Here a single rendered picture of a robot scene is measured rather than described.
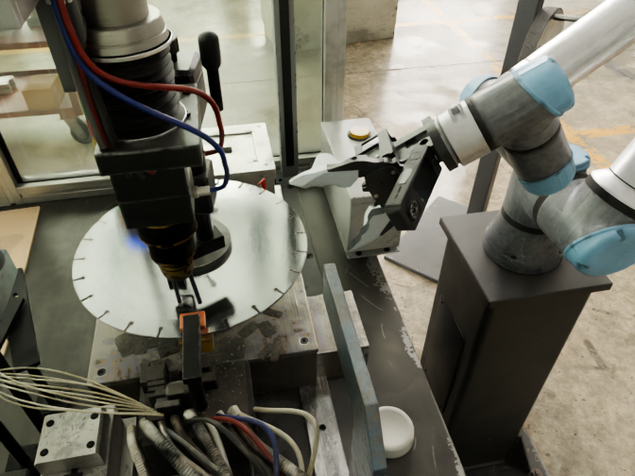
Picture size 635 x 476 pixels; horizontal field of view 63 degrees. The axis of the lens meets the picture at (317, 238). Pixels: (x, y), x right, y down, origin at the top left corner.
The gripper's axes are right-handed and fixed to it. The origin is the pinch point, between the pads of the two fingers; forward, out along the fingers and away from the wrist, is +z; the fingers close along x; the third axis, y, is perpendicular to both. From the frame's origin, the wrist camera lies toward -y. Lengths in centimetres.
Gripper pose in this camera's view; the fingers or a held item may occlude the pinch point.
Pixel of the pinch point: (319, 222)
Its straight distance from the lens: 73.0
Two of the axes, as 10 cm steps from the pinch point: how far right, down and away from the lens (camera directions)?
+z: -8.3, 4.4, 3.4
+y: -0.4, -6.6, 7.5
